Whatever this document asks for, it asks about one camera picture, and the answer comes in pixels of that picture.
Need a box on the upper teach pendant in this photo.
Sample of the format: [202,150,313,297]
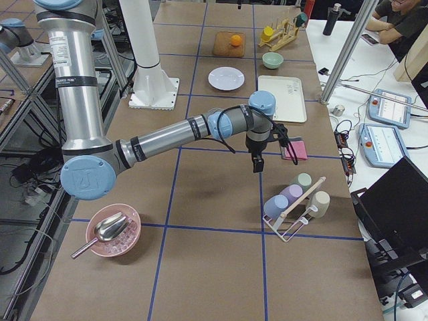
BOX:
[368,88,412,129]

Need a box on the wooden cutting board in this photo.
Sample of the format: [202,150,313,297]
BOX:
[212,31,245,58]

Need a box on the lower teach pendant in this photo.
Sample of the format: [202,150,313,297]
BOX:
[358,123,409,169]

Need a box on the black water bottle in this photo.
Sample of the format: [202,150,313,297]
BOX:
[322,3,342,36]

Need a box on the blue cup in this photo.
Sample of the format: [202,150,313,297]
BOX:
[263,195,289,219]

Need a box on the cream bear tray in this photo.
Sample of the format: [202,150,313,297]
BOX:
[258,76,307,123]

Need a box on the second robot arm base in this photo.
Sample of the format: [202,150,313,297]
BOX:
[1,18,50,68]

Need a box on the orange fruit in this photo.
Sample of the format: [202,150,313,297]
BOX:
[229,34,243,47]

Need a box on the beige cup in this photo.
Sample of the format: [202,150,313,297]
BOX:
[306,191,330,218]

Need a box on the green ceramic bowl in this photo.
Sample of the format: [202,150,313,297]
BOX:
[262,52,284,70]

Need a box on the wooden dish rack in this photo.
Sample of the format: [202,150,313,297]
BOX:
[257,9,301,52]

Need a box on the aluminium frame post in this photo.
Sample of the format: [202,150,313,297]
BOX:
[319,0,378,105]

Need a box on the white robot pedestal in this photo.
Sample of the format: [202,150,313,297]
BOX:
[120,1,180,110]

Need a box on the yellow mug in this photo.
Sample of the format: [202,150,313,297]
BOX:
[260,26,274,42]

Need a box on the teach pendant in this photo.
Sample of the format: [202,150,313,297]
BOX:
[358,123,409,169]
[368,88,412,129]

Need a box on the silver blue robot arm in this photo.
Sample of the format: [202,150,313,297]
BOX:
[35,1,290,200]

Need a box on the green cup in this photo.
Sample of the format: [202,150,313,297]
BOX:
[290,173,312,192]

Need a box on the black laptop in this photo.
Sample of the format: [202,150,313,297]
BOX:
[352,156,427,288]

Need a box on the pink bowl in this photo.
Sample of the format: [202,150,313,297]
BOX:
[86,203,141,257]

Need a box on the purple cup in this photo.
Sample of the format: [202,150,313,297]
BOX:
[280,184,303,204]

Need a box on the seated person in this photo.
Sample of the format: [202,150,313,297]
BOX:
[365,0,427,62]

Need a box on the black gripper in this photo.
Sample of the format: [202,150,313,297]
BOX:
[245,122,288,173]

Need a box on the white wire cup rack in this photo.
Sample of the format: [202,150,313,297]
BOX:
[262,177,326,242]

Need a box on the pink sponge cloth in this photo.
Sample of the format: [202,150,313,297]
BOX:
[280,137,308,164]

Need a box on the small metal cylinder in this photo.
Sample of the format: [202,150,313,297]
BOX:
[330,104,345,117]

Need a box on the white round plate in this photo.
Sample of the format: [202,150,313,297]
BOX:
[208,66,245,91]

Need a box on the metal scoop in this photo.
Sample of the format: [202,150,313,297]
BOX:
[70,212,129,259]

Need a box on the smartphone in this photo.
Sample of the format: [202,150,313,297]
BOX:
[361,33,379,45]

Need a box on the dark green mug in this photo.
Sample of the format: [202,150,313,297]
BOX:
[294,12,308,28]

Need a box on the black electronics box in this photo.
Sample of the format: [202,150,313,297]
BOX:
[334,131,348,148]

